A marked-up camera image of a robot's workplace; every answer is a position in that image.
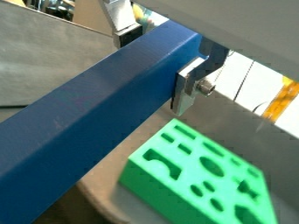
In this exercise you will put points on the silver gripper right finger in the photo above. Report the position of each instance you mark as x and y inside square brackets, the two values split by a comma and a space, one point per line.
[192, 76]

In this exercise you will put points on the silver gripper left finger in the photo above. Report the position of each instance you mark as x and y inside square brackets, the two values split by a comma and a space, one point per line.
[126, 29]

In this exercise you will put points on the green shape sorter block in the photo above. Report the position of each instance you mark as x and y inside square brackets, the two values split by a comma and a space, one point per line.
[194, 181]

